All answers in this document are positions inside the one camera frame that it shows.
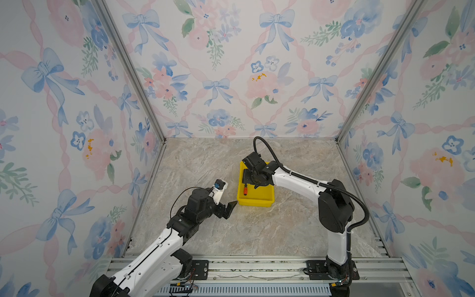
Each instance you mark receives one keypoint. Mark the left corner aluminium post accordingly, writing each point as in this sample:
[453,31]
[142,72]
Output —
[126,61]

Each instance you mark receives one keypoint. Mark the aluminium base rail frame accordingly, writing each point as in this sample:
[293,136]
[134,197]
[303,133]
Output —
[255,276]

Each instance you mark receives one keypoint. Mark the right corner aluminium post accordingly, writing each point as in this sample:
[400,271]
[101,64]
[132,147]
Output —
[407,21]

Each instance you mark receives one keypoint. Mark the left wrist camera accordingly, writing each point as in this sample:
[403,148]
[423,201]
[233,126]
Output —
[218,190]

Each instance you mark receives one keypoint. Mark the yellow plastic bin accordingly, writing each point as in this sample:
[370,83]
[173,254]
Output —
[260,197]

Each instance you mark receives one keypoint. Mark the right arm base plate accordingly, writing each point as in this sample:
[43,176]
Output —
[323,270]

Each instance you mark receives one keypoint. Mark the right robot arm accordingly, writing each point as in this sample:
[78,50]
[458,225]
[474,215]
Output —
[334,205]

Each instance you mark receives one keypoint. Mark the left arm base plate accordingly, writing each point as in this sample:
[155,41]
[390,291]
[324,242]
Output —
[194,270]

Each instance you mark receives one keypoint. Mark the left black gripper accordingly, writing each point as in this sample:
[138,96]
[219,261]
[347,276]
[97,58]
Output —
[220,212]

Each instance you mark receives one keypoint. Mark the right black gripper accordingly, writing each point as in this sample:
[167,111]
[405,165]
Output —
[245,177]

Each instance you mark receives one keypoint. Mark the corner aluminium post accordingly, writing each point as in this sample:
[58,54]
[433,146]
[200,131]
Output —
[407,21]
[126,61]

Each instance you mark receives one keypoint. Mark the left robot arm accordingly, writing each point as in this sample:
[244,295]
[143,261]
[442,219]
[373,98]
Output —
[165,260]

